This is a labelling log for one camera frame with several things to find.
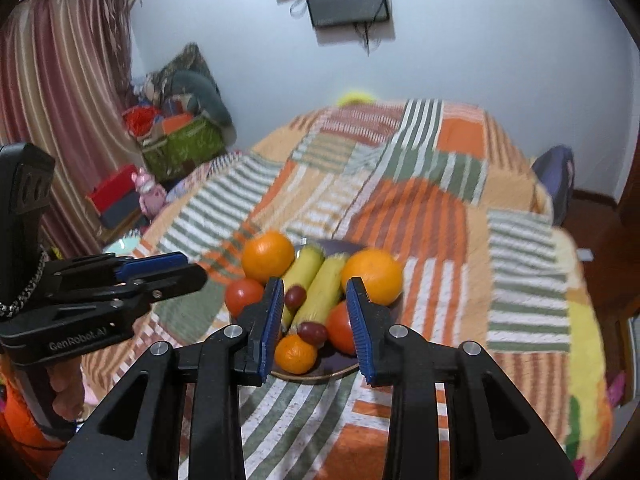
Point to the patterned dark cushion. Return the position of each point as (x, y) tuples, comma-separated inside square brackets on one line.
[(157, 83)]

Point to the pink toy figure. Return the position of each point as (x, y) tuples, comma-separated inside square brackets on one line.
[(152, 196)]

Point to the hand holding left gripper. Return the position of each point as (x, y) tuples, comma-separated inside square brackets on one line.
[(66, 381)]

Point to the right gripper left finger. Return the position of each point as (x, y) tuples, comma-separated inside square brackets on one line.
[(135, 431)]

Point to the large orange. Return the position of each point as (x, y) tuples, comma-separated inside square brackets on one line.
[(266, 256), (380, 273)]

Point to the yellow corn cob short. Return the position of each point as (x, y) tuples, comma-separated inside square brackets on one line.
[(323, 294)]

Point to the yellow corn cob long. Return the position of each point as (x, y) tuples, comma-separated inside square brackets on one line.
[(302, 272)]

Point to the red box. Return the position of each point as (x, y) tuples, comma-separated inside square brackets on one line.
[(115, 198)]

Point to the dark red grape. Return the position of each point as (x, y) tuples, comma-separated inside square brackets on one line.
[(295, 297), (312, 333)]

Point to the red tomato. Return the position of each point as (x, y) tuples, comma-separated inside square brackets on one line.
[(340, 330), (241, 293)]

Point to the yellow round object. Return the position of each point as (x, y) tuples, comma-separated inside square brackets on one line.
[(355, 97)]

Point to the purple blue backpack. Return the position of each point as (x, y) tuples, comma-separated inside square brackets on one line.
[(555, 169)]

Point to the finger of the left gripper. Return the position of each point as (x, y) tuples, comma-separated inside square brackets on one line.
[(128, 299), (119, 267)]

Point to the striped red curtain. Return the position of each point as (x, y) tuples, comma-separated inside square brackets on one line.
[(65, 82)]

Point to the grey plush shark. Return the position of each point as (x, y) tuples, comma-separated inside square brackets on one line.
[(205, 91)]

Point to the striped patchwork bedspread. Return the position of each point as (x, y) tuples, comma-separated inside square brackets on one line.
[(441, 187)]

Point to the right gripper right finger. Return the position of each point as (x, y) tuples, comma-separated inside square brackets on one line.
[(494, 433)]

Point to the small mandarin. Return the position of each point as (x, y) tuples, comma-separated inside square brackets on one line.
[(295, 356)]

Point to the purple round plate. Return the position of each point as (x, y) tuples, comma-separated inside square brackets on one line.
[(327, 352)]

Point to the white paper on floor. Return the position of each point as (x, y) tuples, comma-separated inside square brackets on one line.
[(585, 254)]

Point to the green storage box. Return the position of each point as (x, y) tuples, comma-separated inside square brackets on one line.
[(175, 155)]

